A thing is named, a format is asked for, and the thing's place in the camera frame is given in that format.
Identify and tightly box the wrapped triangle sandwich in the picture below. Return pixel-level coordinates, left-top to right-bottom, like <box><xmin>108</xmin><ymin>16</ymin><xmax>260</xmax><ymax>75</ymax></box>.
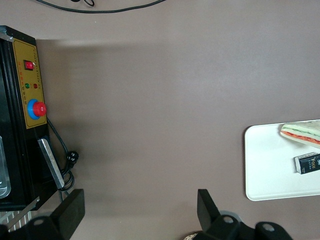
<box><xmin>279</xmin><ymin>119</ymin><xmax>320</xmax><ymax>150</ymax></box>

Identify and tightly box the light wicker basket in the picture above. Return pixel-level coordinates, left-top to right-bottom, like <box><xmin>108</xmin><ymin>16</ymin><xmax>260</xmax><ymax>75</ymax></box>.
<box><xmin>183</xmin><ymin>230</ymin><xmax>202</xmax><ymax>240</ymax></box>

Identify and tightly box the black machine with yellow panel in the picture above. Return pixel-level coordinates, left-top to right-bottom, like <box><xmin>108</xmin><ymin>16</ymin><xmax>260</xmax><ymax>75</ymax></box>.
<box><xmin>0</xmin><ymin>24</ymin><xmax>51</xmax><ymax>212</ymax></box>

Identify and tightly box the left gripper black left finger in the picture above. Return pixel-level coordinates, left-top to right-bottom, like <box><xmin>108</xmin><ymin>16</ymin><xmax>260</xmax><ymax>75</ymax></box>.
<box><xmin>24</xmin><ymin>188</ymin><xmax>86</xmax><ymax>240</ymax></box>

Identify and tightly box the black gum pack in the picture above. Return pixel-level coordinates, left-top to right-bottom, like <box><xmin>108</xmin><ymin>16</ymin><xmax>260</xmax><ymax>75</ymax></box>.
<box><xmin>293</xmin><ymin>152</ymin><xmax>320</xmax><ymax>175</ymax></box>

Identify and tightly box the looped black cable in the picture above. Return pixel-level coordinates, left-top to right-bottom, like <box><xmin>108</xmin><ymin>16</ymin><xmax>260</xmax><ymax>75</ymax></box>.
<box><xmin>70</xmin><ymin>0</ymin><xmax>96</xmax><ymax>7</ymax></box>

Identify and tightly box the cream plastic serving tray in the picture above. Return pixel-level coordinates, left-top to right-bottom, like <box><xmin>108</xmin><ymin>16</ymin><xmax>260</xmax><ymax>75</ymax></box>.
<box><xmin>244</xmin><ymin>119</ymin><xmax>320</xmax><ymax>202</ymax></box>

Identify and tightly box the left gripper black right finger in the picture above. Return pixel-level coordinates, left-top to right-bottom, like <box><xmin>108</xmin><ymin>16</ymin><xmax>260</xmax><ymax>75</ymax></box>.
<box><xmin>197</xmin><ymin>188</ymin><xmax>255</xmax><ymax>240</ymax></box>

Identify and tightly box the white wire basket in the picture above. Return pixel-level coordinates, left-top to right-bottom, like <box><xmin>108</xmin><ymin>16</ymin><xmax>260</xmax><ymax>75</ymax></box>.
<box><xmin>0</xmin><ymin>210</ymin><xmax>32</xmax><ymax>234</ymax></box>

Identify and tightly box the long black cable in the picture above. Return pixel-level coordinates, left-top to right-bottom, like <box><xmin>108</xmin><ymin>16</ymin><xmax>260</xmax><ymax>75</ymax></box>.
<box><xmin>34</xmin><ymin>0</ymin><xmax>166</xmax><ymax>14</ymax></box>

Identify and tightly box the black machine power cable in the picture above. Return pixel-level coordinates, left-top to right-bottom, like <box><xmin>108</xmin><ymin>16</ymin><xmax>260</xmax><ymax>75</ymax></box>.
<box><xmin>45</xmin><ymin>116</ymin><xmax>81</xmax><ymax>201</ymax></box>

